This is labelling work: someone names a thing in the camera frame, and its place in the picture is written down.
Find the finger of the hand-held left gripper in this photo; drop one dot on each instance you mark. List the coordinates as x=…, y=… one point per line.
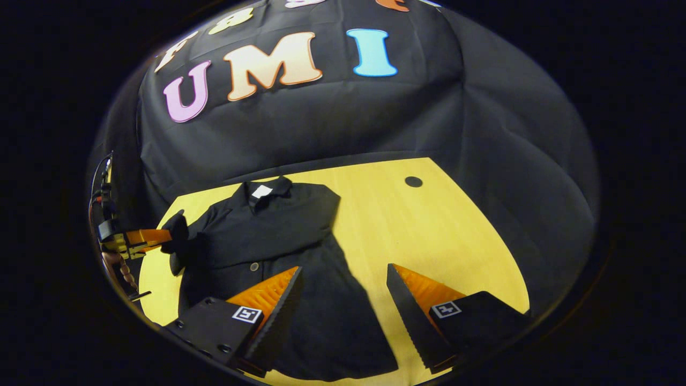
x=140, y=250
x=153, y=236

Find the black backdrop cloth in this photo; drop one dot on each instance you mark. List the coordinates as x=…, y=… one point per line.
x=348, y=123

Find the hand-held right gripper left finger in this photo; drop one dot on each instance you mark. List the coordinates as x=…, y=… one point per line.
x=276, y=321

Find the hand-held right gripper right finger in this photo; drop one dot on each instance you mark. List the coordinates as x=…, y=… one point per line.
x=415, y=327

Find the round black table grommet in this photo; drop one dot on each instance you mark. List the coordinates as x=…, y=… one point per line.
x=413, y=182

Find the black button shirt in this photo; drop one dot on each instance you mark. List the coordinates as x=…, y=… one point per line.
x=278, y=225

